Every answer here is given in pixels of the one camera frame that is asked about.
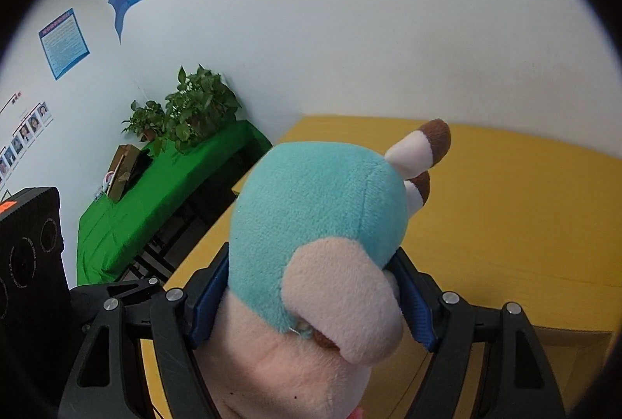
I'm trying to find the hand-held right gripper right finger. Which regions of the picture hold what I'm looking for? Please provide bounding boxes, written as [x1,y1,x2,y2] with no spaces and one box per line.
[386,249,567,419]

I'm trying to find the large green potted plant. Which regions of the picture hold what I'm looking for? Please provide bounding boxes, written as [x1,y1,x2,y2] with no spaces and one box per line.
[162,64,241,152]

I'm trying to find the teal and pink plush pig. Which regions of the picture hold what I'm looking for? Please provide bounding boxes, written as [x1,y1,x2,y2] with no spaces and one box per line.
[211,118,453,419]

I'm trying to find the wall photo chart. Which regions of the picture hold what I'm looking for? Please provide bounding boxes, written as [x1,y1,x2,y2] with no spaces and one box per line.
[0,91,54,201]

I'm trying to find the blue framed wall notice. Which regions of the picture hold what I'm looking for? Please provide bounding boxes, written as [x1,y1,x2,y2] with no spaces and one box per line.
[38,7,91,81]

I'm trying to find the small green potted plant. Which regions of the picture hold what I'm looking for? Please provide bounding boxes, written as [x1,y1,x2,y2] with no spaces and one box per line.
[121,100,166,157]

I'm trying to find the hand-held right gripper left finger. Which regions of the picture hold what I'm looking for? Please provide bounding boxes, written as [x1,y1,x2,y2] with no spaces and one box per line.
[58,241,231,419]

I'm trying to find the green tablecloth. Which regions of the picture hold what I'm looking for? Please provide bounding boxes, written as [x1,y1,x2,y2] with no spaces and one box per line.
[75,120,273,286]

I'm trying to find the black chairs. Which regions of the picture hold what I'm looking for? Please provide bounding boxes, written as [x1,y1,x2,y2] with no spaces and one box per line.
[119,142,263,281]

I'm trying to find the brown cardboard box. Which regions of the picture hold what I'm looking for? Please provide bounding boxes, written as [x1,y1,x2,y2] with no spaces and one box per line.
[104,144,147,203]

